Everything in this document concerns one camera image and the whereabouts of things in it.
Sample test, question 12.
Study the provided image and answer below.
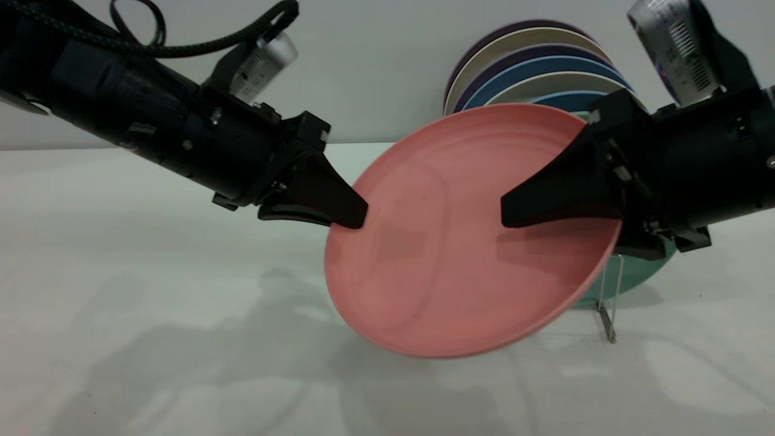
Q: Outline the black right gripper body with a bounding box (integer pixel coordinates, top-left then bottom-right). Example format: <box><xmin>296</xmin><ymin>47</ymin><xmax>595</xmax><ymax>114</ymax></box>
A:
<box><xmin>587</xmin><ymin>85</ymin><xmax>775</xmax><ymax>253</ymax></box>

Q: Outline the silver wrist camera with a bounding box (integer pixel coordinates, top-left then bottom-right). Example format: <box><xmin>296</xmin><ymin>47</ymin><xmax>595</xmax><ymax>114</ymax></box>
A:
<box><xmin>206</xmin><ymin>31</ymin><xmax>299</xmax><ymax>105</ymax></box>
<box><xmin>627</xmin><ymin>0</ymin><xmax>759</xmax><ymax>107</ymax></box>

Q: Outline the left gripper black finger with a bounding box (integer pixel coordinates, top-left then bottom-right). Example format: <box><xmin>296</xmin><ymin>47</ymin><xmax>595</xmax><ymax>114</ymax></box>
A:
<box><xmin>283</xmin><ymin>150</ymin><xmax>369</xmax><ymax>230</ymax></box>
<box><xmin>258</xmin><ymin>204</ymin><xmax>332</xmax><ymax>226</ymax></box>

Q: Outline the pink round plate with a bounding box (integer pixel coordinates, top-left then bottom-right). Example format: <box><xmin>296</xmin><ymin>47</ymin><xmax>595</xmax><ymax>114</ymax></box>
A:
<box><xmin>324</xmin><ymin>103</ymin><xmax>624</xmax><ymax>360</ymax></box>

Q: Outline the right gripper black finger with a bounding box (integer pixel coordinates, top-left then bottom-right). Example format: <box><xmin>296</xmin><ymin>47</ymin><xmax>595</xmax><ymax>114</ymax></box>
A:
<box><xmin>501</xmin><ymin>126</ymin><xmax>625</xmax><ymax>230</ymax></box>
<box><xmin>612</xmin><ymin>223</ymin><xmax>667</xmax><ymax>262</ymax></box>

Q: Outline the thin black cable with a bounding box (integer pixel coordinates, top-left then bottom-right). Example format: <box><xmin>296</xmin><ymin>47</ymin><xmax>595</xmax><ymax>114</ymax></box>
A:
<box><xmin>110</xmin><ymin>0</ymin><xmax>168</xmax><ymax>47</ymax></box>

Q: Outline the medium blue round plate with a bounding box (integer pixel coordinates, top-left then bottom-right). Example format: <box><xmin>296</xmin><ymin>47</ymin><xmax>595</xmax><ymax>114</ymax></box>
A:
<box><xmin>463</xmin><ymin>56</ymin><xmax>632</xmax><ymax>111</ymax></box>

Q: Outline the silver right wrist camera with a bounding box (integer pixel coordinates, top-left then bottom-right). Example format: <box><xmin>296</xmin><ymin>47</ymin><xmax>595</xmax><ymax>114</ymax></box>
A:
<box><xmin>627</xmin><ymin>0</ymin><xmax>759</xmax><ymax>107</ymax></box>

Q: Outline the black braided camera cable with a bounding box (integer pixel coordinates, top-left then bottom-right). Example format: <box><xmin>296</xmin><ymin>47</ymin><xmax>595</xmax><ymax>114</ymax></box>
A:
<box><xmin>0</xmin><ymin>0</ymin><xmax>300</xmax><ymax>59</ymax></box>

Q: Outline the dark purple round plate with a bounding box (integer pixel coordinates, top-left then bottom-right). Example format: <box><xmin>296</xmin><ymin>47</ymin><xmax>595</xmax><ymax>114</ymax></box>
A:
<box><xmin>453</xmin><ymin>44</ymin><xmax>616</xmax><ymax>113</ymax></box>

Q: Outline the metal wire plate rack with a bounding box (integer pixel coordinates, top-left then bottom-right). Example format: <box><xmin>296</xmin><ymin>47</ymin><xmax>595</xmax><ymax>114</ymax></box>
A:
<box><xmin>596</xmin><ymin>254</ymin><xmax>624</xmax><ymax>345</ymax></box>

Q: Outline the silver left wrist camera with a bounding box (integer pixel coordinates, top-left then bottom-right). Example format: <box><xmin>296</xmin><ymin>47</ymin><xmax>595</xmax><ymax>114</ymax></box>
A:
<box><xmin>206</xmin><ymin>31</ymin><xmax>299</xmax><ymax>105</ymax></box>

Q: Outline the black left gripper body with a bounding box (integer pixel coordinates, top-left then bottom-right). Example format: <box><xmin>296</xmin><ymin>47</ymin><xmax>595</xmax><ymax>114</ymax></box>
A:
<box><xmin>182</xmin><ymin>88</ymin><xmax>331</xmax><ymax>212</ymax></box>

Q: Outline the dark brown round plate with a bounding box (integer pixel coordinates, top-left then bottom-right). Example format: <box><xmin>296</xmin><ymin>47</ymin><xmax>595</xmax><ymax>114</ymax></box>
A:
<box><xmin>443</xmin><ymin>19</ymin><xmax>592</xmax><ymax>105</ymax></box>

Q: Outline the dark blue round plate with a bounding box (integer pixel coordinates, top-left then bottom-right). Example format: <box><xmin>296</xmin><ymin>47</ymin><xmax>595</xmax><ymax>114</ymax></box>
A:
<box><xmin>533</xmin><ymin>90</ymin><xmax>636</xmax><ymax>113</ymax></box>

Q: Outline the green round plate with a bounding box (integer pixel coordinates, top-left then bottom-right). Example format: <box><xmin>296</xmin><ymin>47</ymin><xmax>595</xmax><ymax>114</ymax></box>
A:
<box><xmin>569</xmin><ymin>111</ymin><xmax>679</xmax><ymax>308</ymax></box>

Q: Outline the beige round plate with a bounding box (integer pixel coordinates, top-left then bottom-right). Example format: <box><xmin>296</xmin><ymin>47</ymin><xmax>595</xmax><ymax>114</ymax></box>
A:
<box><xmin>484</xmin><ymin>71</ymin><xmax>642</xmax><ymax>107</ymax></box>
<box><xmin>445</xmin><ymin>28</ymin><xmax>606</xmax><ymax>117</ymax></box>

